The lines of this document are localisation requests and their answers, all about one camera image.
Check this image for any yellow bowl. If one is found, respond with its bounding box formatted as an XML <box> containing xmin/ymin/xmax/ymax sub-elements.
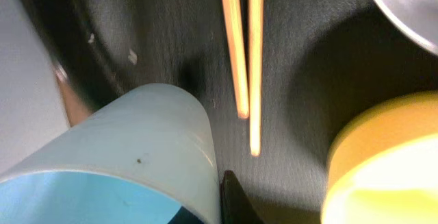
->
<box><xmin>320</xmin><ymin>91</ymin><xmax>437</xmax><ymax>224</ymax></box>

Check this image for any grey round plate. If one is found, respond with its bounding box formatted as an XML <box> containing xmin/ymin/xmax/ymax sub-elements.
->
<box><xmin>373</xmin><ymin>0</ymin><xmax>437</xmax><ymax>55</ymax></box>

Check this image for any wooden chopstick right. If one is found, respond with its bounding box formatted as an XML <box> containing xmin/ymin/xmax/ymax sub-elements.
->
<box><xmin>248</xmin><ymin>0</ymin><xmax>264</xmax><ymax>157</ymax></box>

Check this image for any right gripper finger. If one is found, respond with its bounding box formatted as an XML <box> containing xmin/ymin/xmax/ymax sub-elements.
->
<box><xmin>220</xmin><ymin>170</ymin><xmax>263</xmax><ymax>224</ymax></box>

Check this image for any wooden chopstick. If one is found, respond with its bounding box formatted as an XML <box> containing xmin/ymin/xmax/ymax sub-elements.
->
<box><xmin>222</xmin><ymin>0</ymin><xmax>249</xmax><ymax>119</ymax></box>
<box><xmin>248</xmin><ymin>0</ymin><xmax>264</xmax><ymax>157</ymax></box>

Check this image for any round black tray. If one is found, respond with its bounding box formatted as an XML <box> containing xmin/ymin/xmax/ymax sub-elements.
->
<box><xmin>21</xmin><ymin>0</ymin><xmax>437</xmax><ymax>223</ymax></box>

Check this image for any wooden chopstick left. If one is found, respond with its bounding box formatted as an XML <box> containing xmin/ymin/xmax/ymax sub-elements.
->
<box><xmin>222</xmin><ymin>0</ymin><xmax>249</xmax><ymax>119</ymax></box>

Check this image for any blue plastic cup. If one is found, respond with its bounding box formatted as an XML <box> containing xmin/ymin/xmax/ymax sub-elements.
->
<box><xmin>1</xmin><ymin>84</ymin><xmax>221</xmax><ymax>223</ymax></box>

